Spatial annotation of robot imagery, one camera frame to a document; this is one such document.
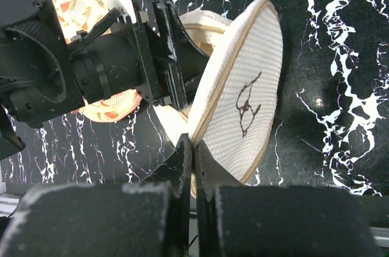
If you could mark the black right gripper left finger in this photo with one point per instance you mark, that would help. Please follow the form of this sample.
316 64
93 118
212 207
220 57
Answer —
150 218

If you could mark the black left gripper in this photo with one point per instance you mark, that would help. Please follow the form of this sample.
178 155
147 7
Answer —
164 68

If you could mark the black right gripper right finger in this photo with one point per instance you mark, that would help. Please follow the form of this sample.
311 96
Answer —
236 220

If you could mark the white mesh cylindrical laundry bag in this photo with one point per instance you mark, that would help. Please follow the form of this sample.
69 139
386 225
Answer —
234 106

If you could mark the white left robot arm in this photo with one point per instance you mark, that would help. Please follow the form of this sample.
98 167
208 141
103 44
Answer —
43 77

